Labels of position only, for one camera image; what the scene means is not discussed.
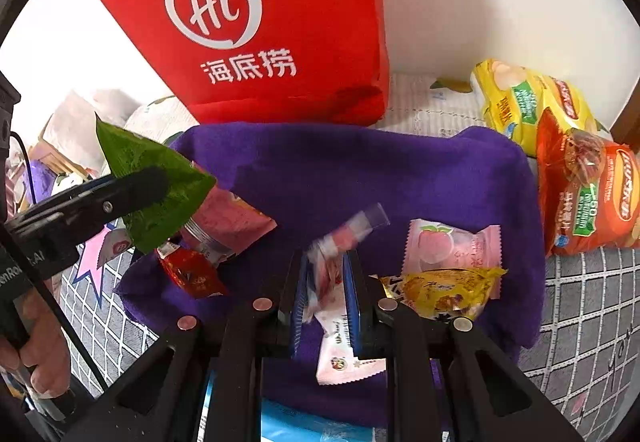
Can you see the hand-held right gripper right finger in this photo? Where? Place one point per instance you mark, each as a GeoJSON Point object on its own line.
{"type": "Point", "coordinates": [352, 302]}

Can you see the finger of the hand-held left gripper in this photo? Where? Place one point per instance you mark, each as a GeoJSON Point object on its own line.
{"type": "Point", "coordinates": [115, 204]}

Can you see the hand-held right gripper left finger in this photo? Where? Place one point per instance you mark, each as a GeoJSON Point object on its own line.
{"type": "Point", "coordinates": [300, 302]}

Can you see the long pink white snack packet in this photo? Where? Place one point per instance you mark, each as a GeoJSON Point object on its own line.
{"type": "Point", "coordinates": [327, 272]}

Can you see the green snack packet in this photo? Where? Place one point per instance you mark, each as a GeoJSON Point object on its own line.
{"type": "Point", "coordinates": [145, 152]}

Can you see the red snack packet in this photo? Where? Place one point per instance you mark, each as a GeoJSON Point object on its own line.
{"type": "Point", "coordinates": [192, 272]}

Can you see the person's left hand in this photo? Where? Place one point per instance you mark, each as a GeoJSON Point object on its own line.
{"type": "Point", "coordinates": [45, 357]}

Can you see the small yellow snack packet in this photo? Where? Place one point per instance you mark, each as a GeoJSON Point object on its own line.
{"type": "Point", "coordinates": [440, 294]}

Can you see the white shopping bag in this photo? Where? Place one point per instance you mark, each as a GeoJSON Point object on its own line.
{"type": "Point", "coordinates": [75, 117]}

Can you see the large crumpled pink snack packet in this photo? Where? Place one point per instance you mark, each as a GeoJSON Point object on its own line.
{"type": "Point", "coordinates": [235, 222]}

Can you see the small pink peach snack packet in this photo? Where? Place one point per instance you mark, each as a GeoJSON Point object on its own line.
{"type": "Point", "coordinates": [440, 242]}

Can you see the blue tissue pack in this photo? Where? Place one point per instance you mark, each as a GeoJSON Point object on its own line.
{"type": "Point", "coordinates": [285, 422]}

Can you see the purple cloth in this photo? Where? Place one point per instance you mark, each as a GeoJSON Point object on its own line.
{"type": "Point", "coordinates": [310, 172]}

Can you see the grey checked star blanket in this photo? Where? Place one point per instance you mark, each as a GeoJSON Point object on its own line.
{"type": "Point", "coordinates": [590, 302]}

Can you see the yellow chips bag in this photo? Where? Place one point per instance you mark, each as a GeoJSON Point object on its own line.
{"type": "Point", "coordinates": [510, 107]}

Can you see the red paper bag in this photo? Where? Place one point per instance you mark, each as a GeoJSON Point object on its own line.
{"type": "Point", "coordinates": [300, 22]}

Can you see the orange chips bag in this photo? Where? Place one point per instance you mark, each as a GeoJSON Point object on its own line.
{"type": "Point", "coordinates": [600, 182]}

